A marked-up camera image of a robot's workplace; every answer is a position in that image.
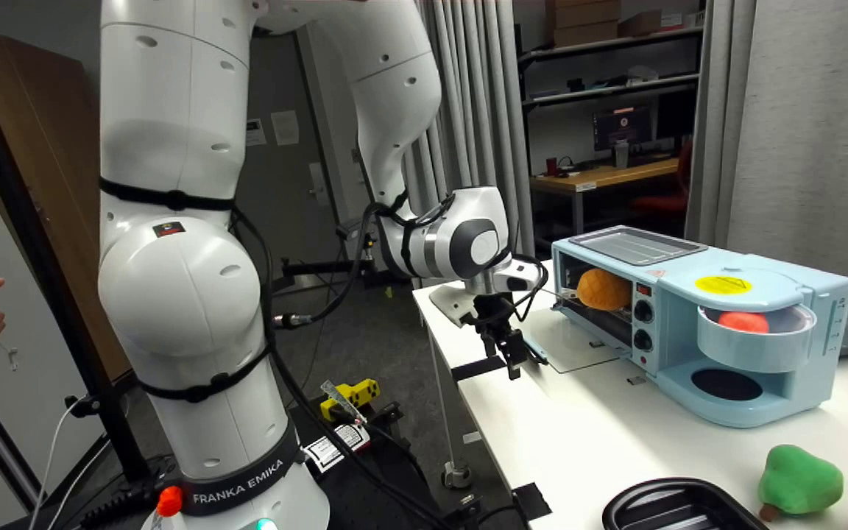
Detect red toy egg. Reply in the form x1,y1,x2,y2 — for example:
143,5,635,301
715,308,774,339

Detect wooden desk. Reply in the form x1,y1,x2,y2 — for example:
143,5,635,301
531,155,690,236

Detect black floor cable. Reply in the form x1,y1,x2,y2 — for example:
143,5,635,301
275,350,464,530

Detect grey curtain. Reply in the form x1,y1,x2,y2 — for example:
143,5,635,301
679,0,762,251
410,0,541,258

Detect black tape strip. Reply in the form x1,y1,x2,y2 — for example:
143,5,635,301
510,479,556,525

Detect green toy pear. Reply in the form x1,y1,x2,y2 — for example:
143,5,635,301
756,441,848,525

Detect black shelf unit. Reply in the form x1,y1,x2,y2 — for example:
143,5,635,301
513,0,709,182

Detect yellow clamp tool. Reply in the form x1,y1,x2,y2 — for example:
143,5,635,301
319,378,385,426

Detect brown board with black frame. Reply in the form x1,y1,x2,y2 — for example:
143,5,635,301
0,18,155,489

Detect light blue toaster oven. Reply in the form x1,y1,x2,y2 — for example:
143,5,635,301
548,223,848,432

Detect glass oven door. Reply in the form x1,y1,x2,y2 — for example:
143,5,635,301
520,307,635,378

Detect red chair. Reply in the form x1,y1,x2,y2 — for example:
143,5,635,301
626,135,696,223

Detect white floor cable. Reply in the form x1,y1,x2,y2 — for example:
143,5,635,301
24,394,95,530

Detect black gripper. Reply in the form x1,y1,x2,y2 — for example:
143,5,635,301
469,289,548,383

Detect cardboard box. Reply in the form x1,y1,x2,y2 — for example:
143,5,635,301
544,0,623,51

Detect bottle with red cap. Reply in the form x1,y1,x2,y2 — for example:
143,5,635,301
148,482,191,530

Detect black ribbed tray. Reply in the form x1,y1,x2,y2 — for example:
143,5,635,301
601,475,771,530

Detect orange toy bread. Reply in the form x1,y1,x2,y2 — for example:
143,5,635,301
575,267,635,314

